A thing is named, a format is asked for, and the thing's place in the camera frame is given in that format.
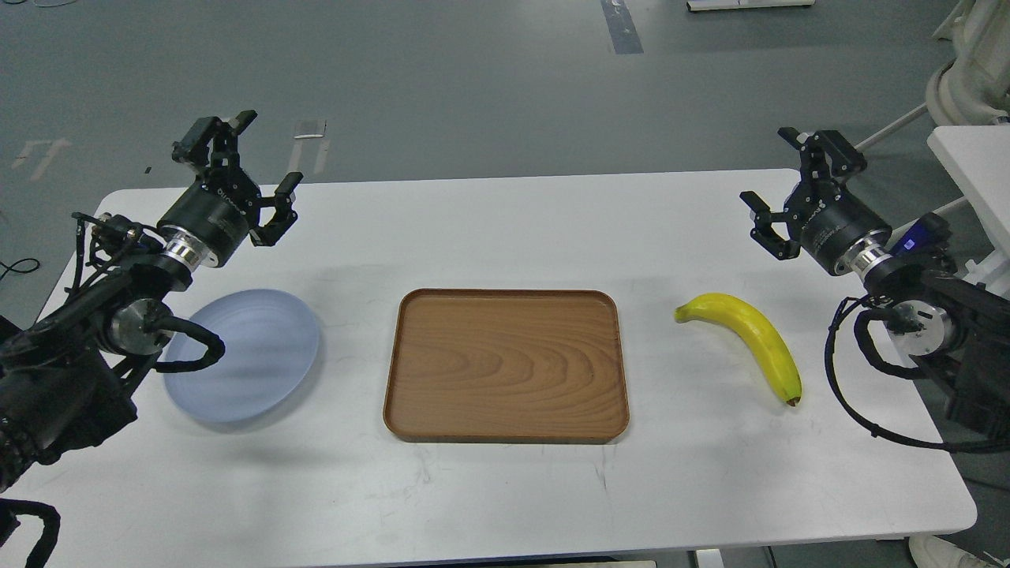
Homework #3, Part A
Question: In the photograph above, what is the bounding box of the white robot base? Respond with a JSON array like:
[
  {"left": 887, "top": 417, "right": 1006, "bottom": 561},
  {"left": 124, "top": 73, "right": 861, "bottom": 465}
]
[{"left": 855, "top": 0, "right": 1010, "bottom": 152}]

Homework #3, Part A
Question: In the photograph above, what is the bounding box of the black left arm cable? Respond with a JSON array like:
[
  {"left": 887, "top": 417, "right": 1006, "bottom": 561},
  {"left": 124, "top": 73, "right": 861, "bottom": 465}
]
[{"left": 0, "top": 499, "right": 62, "bottom": 568}]

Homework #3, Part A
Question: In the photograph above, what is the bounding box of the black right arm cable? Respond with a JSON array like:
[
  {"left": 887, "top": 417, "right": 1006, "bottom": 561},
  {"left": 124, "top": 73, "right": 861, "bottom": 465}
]
[{"left": 825, "top": 297, "right": 1010, "bottom": 455}]

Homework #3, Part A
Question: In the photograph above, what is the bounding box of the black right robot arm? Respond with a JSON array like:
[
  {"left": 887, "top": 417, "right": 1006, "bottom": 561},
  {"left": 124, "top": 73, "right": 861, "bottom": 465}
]
[{"left": 742, "top": 127, "right": 1008, "bottom": 455}]

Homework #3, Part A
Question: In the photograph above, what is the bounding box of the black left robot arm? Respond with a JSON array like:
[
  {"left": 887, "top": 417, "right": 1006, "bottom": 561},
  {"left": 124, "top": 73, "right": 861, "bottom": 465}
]
[{"left": 1, "top": 109, "right": 303, "bottom": 489}]

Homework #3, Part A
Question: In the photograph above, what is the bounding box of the yellow banana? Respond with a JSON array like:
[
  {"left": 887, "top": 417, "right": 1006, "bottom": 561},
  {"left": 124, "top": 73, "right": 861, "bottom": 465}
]
[{"left": 672, "top": 293, "right": 803, "bottom": 407}]

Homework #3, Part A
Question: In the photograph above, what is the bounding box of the brown wooden tray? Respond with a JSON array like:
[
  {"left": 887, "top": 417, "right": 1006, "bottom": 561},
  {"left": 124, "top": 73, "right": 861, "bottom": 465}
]
[{"left": 383, "top": 288, "right": 630, "bottom": 443}]

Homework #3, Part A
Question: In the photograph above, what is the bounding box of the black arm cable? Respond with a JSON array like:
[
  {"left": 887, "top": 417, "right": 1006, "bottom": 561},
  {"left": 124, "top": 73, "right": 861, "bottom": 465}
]
[
  {"left": 825, "top": 297, "right": 1010, "bottom": 455},
  {"left": 0, "top": 499, "right": 62, "bottom": 568}
]

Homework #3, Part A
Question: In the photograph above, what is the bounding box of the white shoe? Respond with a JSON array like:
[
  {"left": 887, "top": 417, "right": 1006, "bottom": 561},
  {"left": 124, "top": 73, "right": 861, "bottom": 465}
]
[{"left": 907, "top": 535, "right": 998, "bottom": 567}]

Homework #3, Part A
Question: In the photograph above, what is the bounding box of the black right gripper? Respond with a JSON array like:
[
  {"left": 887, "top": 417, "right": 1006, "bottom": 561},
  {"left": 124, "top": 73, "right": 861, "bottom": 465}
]
[{"left": 739, "top": 126, "right": 893, "bottom": 276}]

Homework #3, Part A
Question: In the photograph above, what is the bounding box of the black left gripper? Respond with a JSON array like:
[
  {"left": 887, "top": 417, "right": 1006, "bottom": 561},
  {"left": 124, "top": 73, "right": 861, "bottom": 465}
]
[{"left": 156, "top": 109, "right": 304, "bottom": 268}]

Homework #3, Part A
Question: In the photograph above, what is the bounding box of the light blue plate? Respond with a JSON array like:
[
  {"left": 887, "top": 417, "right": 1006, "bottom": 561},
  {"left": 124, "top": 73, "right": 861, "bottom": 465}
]
[{"left": 163, "top": 289, "right": 320, "bottom": 424}]

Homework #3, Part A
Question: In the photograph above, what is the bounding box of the white side table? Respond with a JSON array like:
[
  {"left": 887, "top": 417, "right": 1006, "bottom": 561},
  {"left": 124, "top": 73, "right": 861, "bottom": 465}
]
[{"left": 927, "top": 125, "right": 1009, "bottom": 299}]

